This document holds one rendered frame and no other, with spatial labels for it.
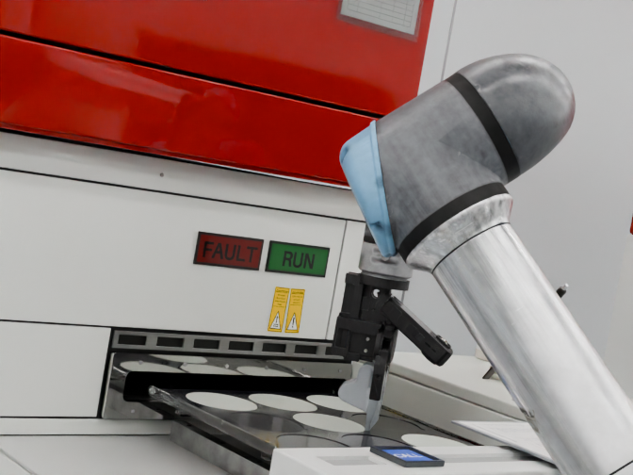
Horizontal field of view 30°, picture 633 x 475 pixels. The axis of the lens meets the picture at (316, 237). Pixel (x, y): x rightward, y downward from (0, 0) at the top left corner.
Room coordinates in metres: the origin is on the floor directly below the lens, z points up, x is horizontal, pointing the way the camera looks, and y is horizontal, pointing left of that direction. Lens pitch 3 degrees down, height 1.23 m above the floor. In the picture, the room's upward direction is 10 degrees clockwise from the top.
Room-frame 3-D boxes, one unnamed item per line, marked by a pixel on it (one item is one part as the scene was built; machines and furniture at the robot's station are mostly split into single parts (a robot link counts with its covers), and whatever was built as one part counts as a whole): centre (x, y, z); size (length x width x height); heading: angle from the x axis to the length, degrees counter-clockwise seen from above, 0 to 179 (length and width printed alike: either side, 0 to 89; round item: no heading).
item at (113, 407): (1.77, 0.08, 0.89); 0.44 x 0.02 x 0.10; 129
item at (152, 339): (1.78, 0.09, 0.96); 0.44 x 0.01 x 0.02; 129
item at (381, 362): (1.59, -0.11, 0.99); 0.05 x 0.02 x 0.09; 172
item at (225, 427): (1.50, 0.08, 0.90); 0.37 x 0.01 x 0.01; 39
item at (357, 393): (1.60, -0.10, 0.95); 0.06 x 0.03 x 0.09; 82
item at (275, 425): (1.62, -0.06, 0.90); 0.34 x 0.34 x 0.01; 39
